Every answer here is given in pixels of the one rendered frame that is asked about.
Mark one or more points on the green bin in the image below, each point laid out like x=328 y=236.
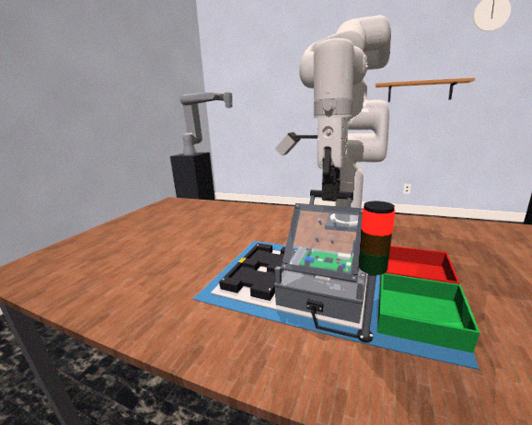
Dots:
x=432 y=301

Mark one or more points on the red bin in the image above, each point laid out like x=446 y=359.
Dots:
x=421 y=264

